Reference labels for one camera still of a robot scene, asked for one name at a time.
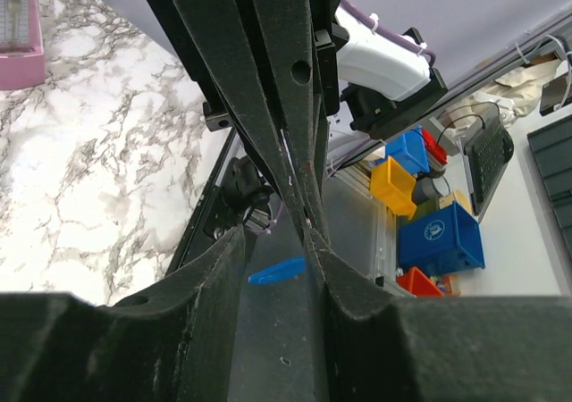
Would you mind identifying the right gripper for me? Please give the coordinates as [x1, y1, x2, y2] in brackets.
[147, 0, 340, 239]

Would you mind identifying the pink card box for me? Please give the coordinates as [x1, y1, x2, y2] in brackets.
[1, 0, 46, 91]

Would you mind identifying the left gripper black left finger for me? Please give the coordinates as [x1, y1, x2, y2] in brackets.
[1, 227, 246, 401]

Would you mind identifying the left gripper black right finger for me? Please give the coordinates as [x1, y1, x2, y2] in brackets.
[306, 229, 571, 401]

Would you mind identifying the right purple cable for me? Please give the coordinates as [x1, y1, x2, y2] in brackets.
[339, 0, 437, 71]

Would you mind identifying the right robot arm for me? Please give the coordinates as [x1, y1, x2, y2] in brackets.
[146, 0, 445, 237]

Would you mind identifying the blue key tag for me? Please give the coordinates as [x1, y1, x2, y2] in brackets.
[248, 256, 306, 286]

